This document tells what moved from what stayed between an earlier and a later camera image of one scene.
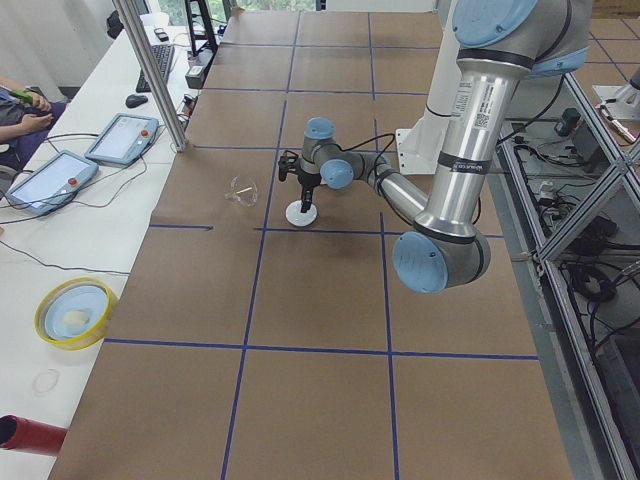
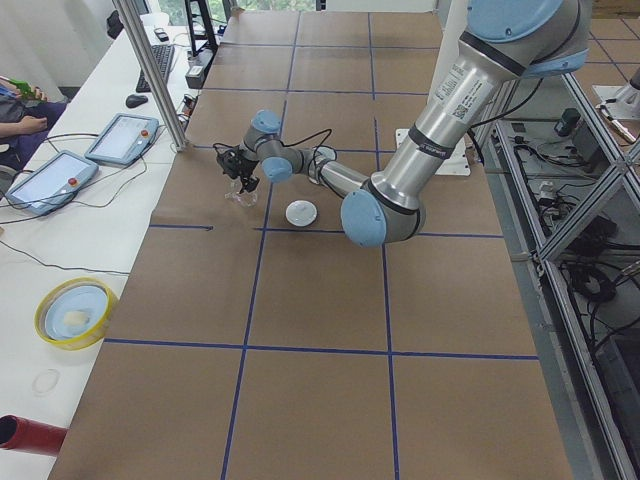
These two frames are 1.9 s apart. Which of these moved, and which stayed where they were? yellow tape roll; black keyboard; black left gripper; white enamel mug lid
Moved: black left gripper
Stayed: black keyboard; white enamel mug lid; yellow tape roll
